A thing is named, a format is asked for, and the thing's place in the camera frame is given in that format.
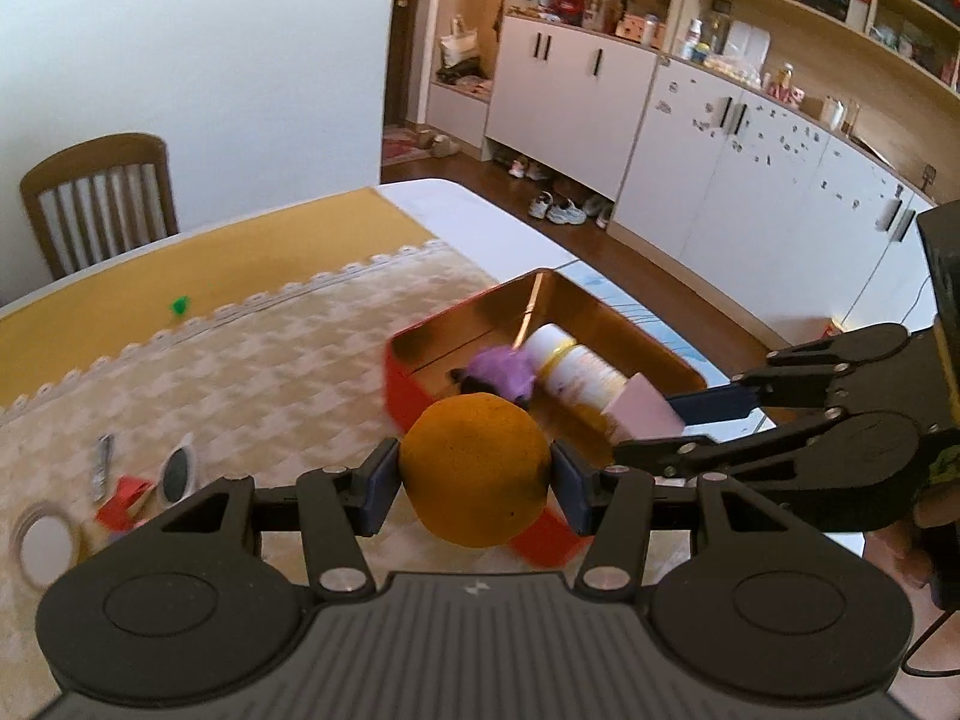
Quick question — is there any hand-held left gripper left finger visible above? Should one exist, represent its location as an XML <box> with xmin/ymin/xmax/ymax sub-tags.
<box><xmin>142</xmin><ymin>437</ymin><xmax>404</xmax><ymax>601</ymax></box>

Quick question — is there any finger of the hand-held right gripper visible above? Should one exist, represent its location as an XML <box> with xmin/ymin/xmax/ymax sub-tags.
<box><xmin>613</xmin><ymin>420</ymin><xmax>835</xmax><ymax>482</ymax></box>
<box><xmin>664</xmin><ymin>322</ymin><xmax>912</xmax><ymax>428</ymax></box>

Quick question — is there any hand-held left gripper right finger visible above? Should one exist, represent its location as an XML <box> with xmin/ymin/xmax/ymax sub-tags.
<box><xmin>550</xmin><ymin>440</ymin><xmax>805</xmax><ymax>601</ymax></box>

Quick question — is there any pink block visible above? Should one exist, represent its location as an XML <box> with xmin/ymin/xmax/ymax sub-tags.
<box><xmin>604</xmin><ymin>373</ymin><xmax>685</xmax><ymax>442</ymax></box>

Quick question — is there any orange ball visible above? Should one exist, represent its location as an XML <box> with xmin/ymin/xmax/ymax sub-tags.
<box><xmin>399</xmin><ymin>395</ymin><xmax>554</xmax><ymax>548</ymax></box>

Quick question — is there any red metal tin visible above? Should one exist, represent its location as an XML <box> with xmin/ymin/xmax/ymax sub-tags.
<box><xmin>382</xmin><ymin>268</ymin><xmax>710</xmax><ymax>567</ymax></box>

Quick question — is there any white yellow-label bottle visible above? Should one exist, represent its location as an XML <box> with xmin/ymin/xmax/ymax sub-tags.
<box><xmin>523</xmin><ymin>324</ymin><xmax>627</xmax><ymax>413</ymax></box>

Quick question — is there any purple fuzzy ball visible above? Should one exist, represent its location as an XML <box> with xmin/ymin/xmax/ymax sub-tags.
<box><xmin>463</xmin><ymin>345</ymin><xmax>537</xmax><ymax>402</ymax></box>

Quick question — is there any black fuzzy ball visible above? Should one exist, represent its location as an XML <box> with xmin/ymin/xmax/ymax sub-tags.
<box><xmin>448</xmin><ymin>367</ymin><xmax>511</xmax><ymax>398</ymax></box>

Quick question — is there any beige patterned tablecloth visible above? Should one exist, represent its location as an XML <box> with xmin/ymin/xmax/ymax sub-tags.
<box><xmin>0</xmin><ymin>240</ymin><xmax>758</xmax><ymax>691</ymax></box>

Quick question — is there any long white sticker-covered cabinet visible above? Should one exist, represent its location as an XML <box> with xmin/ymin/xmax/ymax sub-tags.
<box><xmin>607</xmin><ymin>56</ymin><xmax>938</xmax><ymax>350</ymax></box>

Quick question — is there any pair of white sneakers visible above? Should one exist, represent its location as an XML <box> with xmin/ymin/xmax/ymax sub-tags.
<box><xmin>529</xmin><ymin>193</ymin><xmax>586</xmax><ymax>224</ymax></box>

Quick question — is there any red plastic piece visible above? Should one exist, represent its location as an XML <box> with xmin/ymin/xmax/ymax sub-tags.
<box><xmin>96</xmin><ymin>474</ymin><xmax>155</xmax><ymax>527</ymax></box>

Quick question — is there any metal nail clipper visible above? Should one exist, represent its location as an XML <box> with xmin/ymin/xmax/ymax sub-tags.
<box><xmin>91</xmin><ymin>433</ymin><xmax>115</xmax><ymax>503</ymax></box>

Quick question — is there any yellow tablecloth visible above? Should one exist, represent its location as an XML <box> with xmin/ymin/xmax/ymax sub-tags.
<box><xmin>0</xmin><ymin>187</ymin><xmax>432</xmax><ymax>410</ymax></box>

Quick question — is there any clear snack bag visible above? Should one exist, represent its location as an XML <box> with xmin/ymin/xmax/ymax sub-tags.
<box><xmin>705</xmin><ymin>52</ymin><xmax>762</xmax><ymax>83</ymax></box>

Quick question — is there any white square container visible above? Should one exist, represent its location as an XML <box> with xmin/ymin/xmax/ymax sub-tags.
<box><xmin>724</xmin><ymin>22</ymin><xmax>770</xmax><ymax>65</ymax></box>

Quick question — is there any white tape roll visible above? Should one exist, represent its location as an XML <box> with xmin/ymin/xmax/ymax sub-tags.
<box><xmin>9</xmin><ymin>502</ymin><xmax>82</xmax><ymax>586</ymax></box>

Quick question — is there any low white cabinet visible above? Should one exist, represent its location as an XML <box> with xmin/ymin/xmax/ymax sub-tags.
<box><xmin>427</xmin><ymin>79</ymin><xmax>492</xmax><ymax>158</ymax></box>

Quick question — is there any black bag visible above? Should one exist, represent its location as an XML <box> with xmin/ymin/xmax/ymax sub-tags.
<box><xmin>435</xmin><ymin>56</ymin><xmax>492</xmax><ymax>87</ymax></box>

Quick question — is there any brown door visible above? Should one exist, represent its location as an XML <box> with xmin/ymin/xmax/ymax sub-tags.
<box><xmin>386</xmin><ymin>0</ymin><xmax>411</xmax><ymax>128</ymax></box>

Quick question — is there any white bag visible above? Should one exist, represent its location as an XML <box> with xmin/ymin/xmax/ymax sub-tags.
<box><xmin>439</xmin><ymin>15</ymin><xmax>479</xmax><ymax>68</ymax></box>

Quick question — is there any wooden chair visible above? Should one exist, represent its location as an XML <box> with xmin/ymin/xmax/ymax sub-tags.
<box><xmin>20</xmin><ymin>133</ymin><xmax>179</xmax><ymax>280</ymax></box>

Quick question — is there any black cable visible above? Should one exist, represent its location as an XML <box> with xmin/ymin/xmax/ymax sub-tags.
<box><xmin>904</xmin><ymin>600</ymin><xmax>960</xmax><ymax>680</ymax></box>

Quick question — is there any white cabinet with two handles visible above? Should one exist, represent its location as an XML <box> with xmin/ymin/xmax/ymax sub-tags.
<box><xmin>486</xmin><ymin>15</ymin><xmax>661</xmax><ymax>200</ymax></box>

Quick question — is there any wooden wall shelf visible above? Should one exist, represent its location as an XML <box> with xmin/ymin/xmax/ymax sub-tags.
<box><xmin>694</xmin><ymin>0</ymin><xmax>960</xmax><ymax>166</ymax></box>

